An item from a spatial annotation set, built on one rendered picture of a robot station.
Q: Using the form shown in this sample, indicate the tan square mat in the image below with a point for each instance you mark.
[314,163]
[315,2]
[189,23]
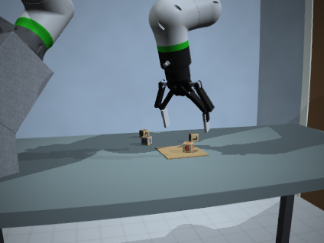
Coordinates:
[176,152]

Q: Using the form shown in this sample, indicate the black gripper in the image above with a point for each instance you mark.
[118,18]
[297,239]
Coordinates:
[181,85]

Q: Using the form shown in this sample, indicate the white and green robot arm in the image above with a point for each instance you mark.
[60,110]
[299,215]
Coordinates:
[42,22]

